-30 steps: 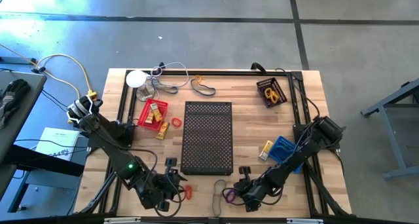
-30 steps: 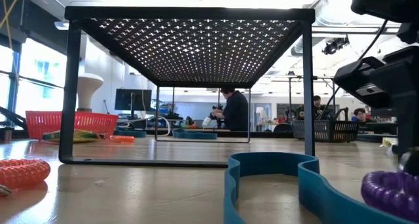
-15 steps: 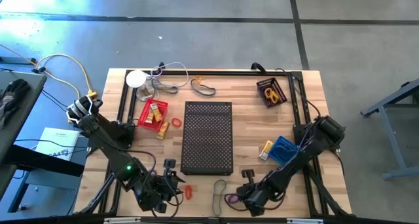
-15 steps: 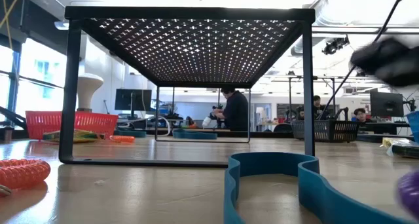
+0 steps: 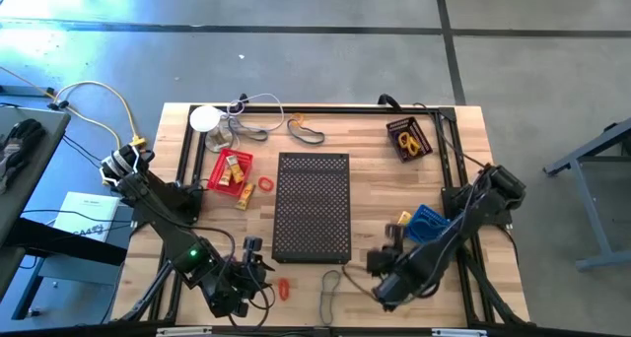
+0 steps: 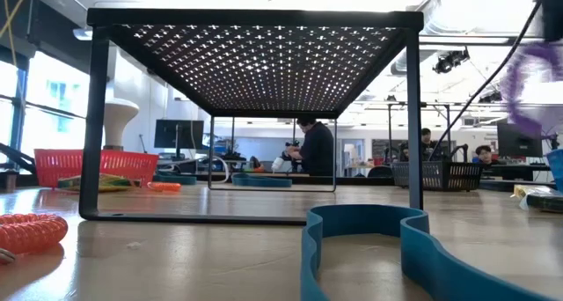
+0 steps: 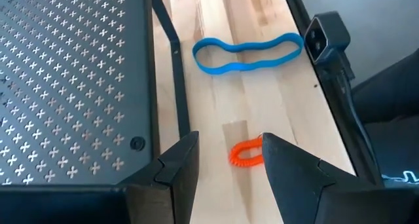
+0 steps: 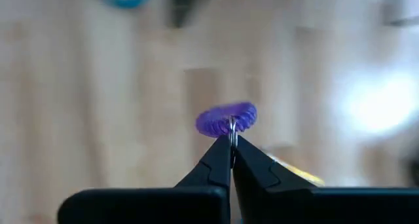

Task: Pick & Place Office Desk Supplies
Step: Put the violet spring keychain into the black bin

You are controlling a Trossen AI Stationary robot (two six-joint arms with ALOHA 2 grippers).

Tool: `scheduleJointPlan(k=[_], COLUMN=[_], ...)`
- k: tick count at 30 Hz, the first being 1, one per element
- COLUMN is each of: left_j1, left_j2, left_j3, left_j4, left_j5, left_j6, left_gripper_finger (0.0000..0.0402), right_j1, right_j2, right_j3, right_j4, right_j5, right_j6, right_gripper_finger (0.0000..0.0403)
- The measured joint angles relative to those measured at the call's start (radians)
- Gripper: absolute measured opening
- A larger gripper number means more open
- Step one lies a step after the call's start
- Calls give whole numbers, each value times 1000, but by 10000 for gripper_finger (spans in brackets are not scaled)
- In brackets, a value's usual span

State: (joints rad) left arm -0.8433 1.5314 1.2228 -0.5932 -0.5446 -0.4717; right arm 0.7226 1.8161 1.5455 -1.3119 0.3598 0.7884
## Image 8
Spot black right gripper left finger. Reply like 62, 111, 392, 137
57, 134, 233, 224

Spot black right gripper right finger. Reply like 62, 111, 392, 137
232, 134, 419, 224

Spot yellow crayon box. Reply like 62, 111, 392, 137
266, 153, 326, 187

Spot purple spiral coil keychain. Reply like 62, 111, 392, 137
195, 101, 258, 149

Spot black perforated metal shelf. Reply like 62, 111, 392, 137
168, 0, 202, 29

